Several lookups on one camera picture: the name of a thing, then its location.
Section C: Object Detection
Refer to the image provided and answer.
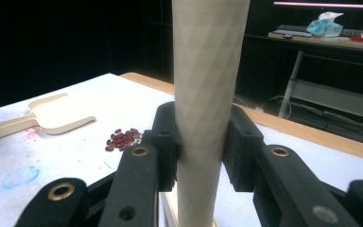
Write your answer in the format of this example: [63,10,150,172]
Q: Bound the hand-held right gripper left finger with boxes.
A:
[142,100,182,193]

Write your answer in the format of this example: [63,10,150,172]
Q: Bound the blue tissue pack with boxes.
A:
[306,11,345,39]

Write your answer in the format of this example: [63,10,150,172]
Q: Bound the dark keyboard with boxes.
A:
[271,24,314,39]

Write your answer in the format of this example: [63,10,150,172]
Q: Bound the pile of red beans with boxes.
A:
[104,127,144,152]

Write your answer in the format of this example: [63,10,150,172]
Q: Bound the wooden desk with white legs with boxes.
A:
[267,30,363,123]

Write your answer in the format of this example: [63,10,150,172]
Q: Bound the beige brush handle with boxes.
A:
[164,0,251,227]

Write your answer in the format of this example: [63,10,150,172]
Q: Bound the beige dustpan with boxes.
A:
[0,92,97,139]

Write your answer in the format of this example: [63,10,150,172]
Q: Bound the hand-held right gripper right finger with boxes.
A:
[222,104,266,193]

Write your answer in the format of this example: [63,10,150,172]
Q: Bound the dark cables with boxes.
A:
[254,94,363,138]

